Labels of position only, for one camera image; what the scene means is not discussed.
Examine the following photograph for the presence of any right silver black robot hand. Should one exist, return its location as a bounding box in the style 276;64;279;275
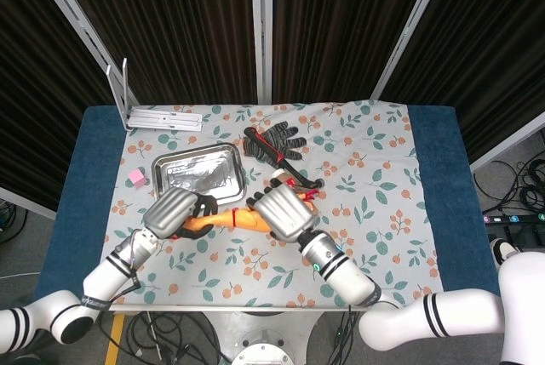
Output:
245;184;317;245

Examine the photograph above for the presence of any white metal folding bracket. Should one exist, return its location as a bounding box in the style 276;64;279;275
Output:
105;57;204;133

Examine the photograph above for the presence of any yellow rubber chicken toy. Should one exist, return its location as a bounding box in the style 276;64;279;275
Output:
172;188;318;239

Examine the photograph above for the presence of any blue felt table cover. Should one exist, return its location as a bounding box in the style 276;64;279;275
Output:
33;104;502;302

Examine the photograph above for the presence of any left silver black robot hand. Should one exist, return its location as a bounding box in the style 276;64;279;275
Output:
142;185;219;241

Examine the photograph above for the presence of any grey round robot base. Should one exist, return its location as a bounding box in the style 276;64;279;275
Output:
204;309;329;365

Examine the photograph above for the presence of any stainless steel rectangular tray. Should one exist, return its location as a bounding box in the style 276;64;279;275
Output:
152;142;248;207

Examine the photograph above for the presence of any pink foam cube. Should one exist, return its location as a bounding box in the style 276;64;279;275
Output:
127;166;148;190

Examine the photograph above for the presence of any white slanted plain frame post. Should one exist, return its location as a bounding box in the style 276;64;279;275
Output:
370;0;452;100

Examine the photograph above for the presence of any white slanted perforated frame post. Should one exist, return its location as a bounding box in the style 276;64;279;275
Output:
23;0;140;106

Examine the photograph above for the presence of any grey black knit glove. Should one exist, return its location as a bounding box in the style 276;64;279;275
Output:
243;123;307;166

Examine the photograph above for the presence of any white black shoe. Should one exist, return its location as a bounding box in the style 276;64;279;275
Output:
489;237;523;268

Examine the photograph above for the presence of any white vertical frame post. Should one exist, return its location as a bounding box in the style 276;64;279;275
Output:
250;0;273;105

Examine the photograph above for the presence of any black floor cable bundle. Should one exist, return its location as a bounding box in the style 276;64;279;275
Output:
474;156;545;213

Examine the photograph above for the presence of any floral fruit print tablecloth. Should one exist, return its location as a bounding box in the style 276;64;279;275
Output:
104;99;446;309

